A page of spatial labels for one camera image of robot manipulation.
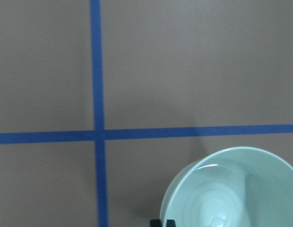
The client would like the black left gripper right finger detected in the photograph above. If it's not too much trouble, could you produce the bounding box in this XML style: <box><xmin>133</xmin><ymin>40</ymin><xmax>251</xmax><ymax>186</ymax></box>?
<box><xmin>166</xmin><ymin>219</ymin><xmax>176</xmax><ymax>227</ymax></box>

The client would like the mint green bowl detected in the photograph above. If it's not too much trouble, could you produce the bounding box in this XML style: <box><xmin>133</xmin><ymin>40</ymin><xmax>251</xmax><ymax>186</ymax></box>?
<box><xmin>160</xmin><ymin>147</ymin><xmax>293</xmax><ymax>227</ymax></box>

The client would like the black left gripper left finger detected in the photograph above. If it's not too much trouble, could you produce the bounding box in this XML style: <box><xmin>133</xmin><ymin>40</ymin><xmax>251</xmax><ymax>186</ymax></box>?
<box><xmin>150</xmin><ymin>219</ymin><xmax>161</xmax><ymax>227</ymax></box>

